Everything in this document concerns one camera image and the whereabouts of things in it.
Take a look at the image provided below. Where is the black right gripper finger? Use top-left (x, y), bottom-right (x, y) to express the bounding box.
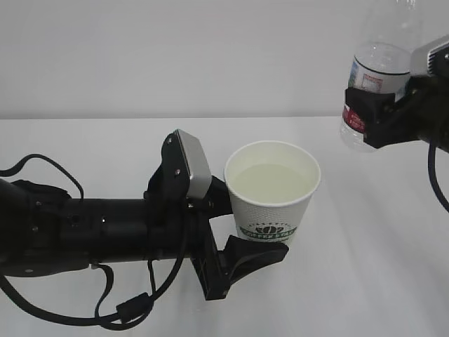
top-left (343, 87), bottom-right (398, 132)

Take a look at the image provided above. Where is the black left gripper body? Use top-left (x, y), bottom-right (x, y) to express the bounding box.
top-left (143, 189), bottom-right (232, 301)

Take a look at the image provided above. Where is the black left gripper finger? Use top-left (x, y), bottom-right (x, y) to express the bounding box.
top-left (219, 235), bottom-right (289, 285)
top-left (206, 176), bottom-right (233, 218)

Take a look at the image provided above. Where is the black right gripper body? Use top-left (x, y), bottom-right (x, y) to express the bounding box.
top-left (363, 77), bottom-right (448, 152)

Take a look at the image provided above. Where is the clear water bottle red label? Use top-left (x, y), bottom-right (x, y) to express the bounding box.
top-left (339, 0), bottom-right (424, 153)

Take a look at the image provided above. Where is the white paper cup green logo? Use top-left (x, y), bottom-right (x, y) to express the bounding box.
top-left (223, 140), bottom-right (321, 244)

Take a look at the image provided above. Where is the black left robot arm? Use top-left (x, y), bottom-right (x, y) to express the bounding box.
top-left (1, 180), bottom-right (288, 300)

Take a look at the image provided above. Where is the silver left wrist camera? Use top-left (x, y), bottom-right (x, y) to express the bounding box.
top-left (175, 129), bottom-right (212, 199)

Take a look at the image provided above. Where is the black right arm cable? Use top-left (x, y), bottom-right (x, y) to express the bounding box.
top-left (427, 140), bottom-right (449, 214)

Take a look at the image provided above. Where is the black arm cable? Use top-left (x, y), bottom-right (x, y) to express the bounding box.
top-left (427, 140), bottom-right (449, 214)
top-left (0, 153), bottom-right (187, 322)

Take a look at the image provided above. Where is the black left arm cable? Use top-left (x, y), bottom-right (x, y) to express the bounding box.
top-left (0, 153), bottom-right (187, 322)

